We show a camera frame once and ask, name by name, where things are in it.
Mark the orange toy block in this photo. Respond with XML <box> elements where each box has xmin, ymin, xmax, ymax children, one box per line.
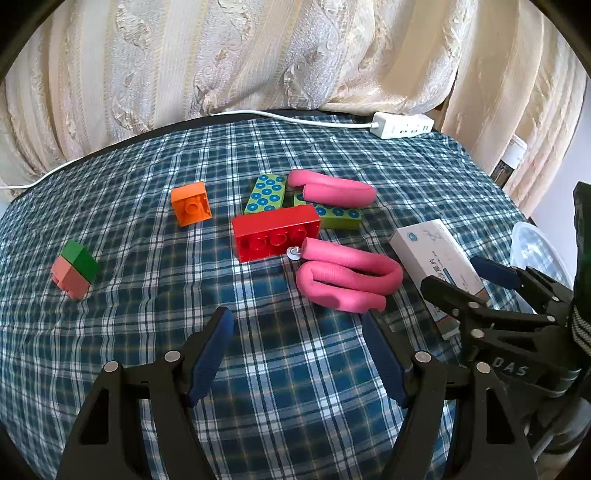
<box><xmin>171</xmin><ymin>181</ymin><xmax>213</xmax><ymax>228</ymax></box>

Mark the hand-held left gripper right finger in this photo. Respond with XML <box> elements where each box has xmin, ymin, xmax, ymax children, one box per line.
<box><xmin>361</xmin><ymin>311</ymin><xmax>539</xmax><ymax>480</ymax></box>

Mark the small white object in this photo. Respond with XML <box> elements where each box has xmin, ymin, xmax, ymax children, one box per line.
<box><xmin>501</xmin><ymin>136</ymin><xmax>528</xmax><ymax>169</ymax></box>

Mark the red toy block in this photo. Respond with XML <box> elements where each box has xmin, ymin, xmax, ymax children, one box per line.
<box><xmin>232</xmin><ymin>204</ymin><xmax>322</xmax><ymax>264</ymax></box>

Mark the white power strip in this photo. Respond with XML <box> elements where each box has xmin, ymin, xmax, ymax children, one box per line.
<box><xmin>372</xmin><ymin>112</ymin><xmax>435</xmax><ymax>139</ymax></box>

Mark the white cardboard box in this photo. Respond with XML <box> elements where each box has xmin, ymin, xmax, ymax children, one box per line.
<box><xmin>389</xmin><ymin>219</ymin><xmax>489</xmax><ymax>340</ymax></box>

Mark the green blue-dotted toy block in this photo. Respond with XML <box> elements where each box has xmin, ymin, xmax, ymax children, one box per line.
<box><xmin>244</xmin><ymin>174</ymin><xmax>288</xmax><ymax>216</ymax></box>
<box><xmin>293</xmin><ymin>191</ymin><xmax>362</xmax><ymax>230</ymax></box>

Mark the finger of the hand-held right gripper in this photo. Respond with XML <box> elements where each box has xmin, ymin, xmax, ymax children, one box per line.
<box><xmin>421</xmin><ymin>274</ymin><xmax>557</xmax><ymax>344</ymax></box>
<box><xmin>471</xmin><ymin>256</ymin><xmax>573</xmax><ymax>317</ymax></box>

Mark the blue plaid tablecloth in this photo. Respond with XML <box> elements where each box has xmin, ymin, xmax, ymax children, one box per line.
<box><xmin>0</xmin><ymin>111</ymin><xmax>573</xmax><ymax>480</ymax></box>

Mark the small pink toy block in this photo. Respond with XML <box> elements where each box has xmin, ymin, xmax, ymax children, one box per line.
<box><xmin>51</xmin><ymin>257</ymin><xmax>92</xmax><ymax>301</ymax></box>

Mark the small green toy block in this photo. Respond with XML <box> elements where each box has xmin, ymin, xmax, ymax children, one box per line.
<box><xmin>62</xmin><ymin>241</ymin><xmax>100</xmax><ymax>282</ymax></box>

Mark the cream patterned curtain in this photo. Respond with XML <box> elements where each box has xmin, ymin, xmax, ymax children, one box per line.
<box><xmin>0</xmin><ymin>0</ymin><xmax>591</xmax><ymax>222</ymax></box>

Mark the clear plastic container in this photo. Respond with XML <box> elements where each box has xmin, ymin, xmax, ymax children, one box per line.
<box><xmin>510</xmin><ymin>222</ymin><xmax>575</xmax><ymax>289</ymax></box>

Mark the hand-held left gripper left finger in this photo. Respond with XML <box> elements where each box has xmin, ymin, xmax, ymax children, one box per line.
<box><xmin>55</xmin><ymin>306</ymin><xmax>235</xmax><ymax>480</ymax></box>

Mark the white power cable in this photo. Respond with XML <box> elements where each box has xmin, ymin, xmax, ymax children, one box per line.
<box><xmin>0</xmin><ymin>109</ymin><xmax>376</xmax><ymax>191</ymax></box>

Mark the pink foam tube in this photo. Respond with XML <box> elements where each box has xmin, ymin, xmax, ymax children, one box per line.
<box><xmin>295</xmin><ymin>237</ymin><xmax>404</xmax><ymax>315</ymax></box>
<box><xmin>287</xmin><ymin>169</ymin><xmax>377</xmax><ymax>210</ymax></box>

